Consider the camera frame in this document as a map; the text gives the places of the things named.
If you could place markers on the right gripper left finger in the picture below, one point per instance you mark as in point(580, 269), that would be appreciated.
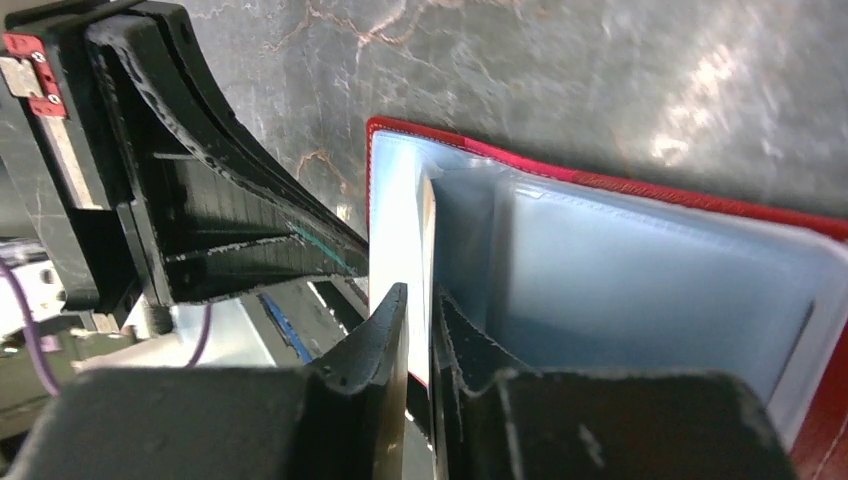
point(341, 416)

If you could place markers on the gold black striped card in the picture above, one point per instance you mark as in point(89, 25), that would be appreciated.
point(420, 310)

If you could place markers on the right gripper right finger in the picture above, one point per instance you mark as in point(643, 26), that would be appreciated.
point(497, 418)

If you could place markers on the red leather card holder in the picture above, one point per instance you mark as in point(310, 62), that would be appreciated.
point(567, 269)

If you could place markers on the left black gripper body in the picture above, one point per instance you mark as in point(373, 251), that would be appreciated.
point(135, 172)

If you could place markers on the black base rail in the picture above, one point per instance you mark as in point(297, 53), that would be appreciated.
point(299, 321)

